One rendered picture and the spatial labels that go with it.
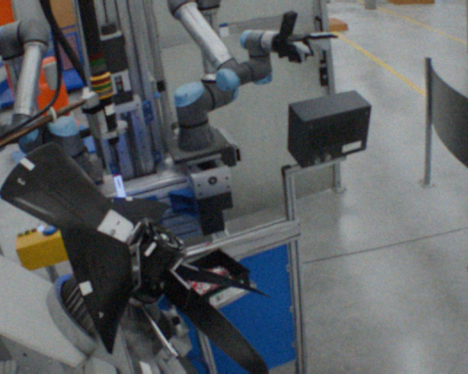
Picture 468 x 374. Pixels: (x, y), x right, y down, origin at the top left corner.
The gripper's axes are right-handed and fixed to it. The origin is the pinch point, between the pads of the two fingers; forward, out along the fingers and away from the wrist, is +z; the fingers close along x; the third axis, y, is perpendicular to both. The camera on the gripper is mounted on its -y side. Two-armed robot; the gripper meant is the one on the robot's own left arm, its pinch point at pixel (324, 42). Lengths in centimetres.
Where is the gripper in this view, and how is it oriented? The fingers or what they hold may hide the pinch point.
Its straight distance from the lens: 151.9
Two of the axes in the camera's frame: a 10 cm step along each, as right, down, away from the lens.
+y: 2.3, 8.1, 5.4
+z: 6.7, 2.7, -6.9
